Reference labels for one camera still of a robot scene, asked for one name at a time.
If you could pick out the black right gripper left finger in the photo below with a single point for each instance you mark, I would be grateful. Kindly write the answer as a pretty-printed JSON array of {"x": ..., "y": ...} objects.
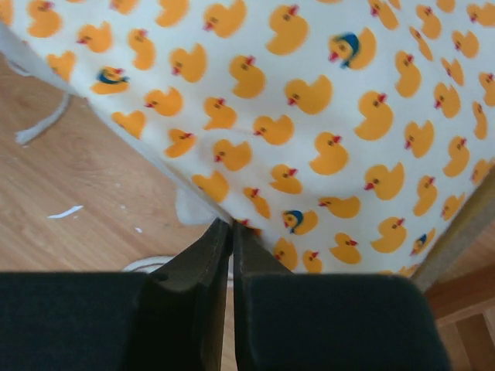
[{"x": 170, "y": 319}]

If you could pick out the wooden compartment organizer box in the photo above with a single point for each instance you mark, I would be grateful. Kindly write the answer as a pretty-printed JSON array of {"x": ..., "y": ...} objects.
[{"x": 464, "y": 313}]

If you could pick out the duck print bed cover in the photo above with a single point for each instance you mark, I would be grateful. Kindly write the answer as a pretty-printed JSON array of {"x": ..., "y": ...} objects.
[{"x": 347, "y": 134}]

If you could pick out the wooden pet bed frame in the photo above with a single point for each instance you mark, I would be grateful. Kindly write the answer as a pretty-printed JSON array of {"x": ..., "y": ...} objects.
[{"x": 467, "y": 245}]

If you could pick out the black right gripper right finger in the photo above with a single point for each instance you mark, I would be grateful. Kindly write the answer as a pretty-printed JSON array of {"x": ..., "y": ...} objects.
[{"x": 287, "y": 321}]

